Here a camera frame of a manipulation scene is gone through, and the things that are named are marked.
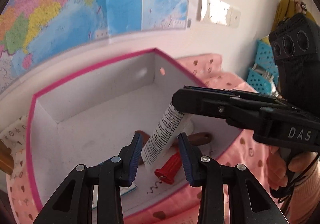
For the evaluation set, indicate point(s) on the red plastic corkscrew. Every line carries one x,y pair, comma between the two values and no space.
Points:
166,174

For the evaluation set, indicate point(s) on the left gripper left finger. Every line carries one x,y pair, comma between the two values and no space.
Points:
72,200

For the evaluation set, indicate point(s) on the white printed tube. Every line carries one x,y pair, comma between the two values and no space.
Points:
171,124

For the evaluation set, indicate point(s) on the blue white medicine box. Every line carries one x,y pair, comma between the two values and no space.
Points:
123,190

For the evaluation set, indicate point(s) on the blue plastic basket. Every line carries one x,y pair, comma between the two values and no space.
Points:
263,75

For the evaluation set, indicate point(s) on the pink cardboard box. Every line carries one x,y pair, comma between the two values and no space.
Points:
88,116

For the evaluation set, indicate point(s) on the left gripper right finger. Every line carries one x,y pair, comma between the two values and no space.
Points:
249,202

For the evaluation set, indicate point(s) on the colourful wall map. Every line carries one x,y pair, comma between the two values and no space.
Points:
33,31

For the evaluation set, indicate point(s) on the brown wooden object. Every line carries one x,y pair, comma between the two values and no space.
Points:
196,139

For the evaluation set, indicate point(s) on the wooden bed post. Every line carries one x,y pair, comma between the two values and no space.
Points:
6,160

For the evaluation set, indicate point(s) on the right hand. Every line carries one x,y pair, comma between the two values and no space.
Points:
277,167

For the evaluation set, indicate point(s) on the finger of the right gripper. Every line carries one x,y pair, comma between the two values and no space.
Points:
235,111
238,93

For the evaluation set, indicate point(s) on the yellow hanging coat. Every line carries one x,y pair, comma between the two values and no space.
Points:
287,9

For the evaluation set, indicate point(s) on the pink patterned blanket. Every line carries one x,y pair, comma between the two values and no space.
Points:
207,68

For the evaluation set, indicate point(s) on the white wall socket panel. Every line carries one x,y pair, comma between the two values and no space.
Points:
218,12

